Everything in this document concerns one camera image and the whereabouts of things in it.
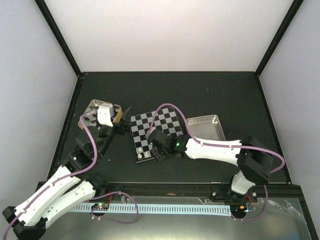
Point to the black white chess board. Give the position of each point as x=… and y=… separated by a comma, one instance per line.
x=145, y=127

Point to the black aluminium frame rail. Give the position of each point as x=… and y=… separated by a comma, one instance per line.
x=220, y=192

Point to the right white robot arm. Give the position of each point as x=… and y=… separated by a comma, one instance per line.
x=255, y=165

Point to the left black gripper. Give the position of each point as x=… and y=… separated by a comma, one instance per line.
x=123, y=126

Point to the pink tin box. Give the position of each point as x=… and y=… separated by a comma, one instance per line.
x=207, y=127

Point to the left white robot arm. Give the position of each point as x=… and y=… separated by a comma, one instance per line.
x=74, y=182

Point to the small circuit board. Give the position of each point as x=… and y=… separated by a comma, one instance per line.
x=100, y=206

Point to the gold tin box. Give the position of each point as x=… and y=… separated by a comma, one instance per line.
x=90, y=115

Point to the white slotted cable duct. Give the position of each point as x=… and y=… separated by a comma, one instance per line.
x=166, y=209

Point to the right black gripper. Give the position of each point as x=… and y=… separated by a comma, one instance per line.
x=158, y=156

